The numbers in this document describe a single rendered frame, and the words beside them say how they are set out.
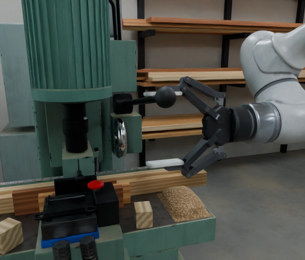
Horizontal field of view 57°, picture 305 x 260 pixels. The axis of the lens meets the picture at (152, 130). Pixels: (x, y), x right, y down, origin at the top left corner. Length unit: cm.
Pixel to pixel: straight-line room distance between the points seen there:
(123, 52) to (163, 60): 230
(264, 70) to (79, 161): 46
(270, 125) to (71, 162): 43
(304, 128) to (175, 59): 261
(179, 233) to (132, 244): 11
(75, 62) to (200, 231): 45
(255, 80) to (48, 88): 46
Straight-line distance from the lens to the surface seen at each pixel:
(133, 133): 86
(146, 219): 62
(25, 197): 71
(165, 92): 44
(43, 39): 59
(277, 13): 389
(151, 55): 309
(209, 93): 57
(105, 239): 50
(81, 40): 58
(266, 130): 61
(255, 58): 71
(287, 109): 64
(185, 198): 67
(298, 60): 70
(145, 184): 75
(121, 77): 85
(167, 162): 55
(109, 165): 91
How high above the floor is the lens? 125
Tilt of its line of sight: 14 degrees down
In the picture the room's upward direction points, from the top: straight up
